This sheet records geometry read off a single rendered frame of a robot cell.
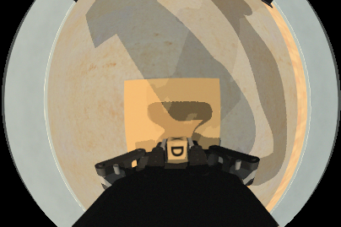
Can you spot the tan flat mat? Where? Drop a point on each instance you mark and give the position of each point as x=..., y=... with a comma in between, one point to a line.
x=171, y=107

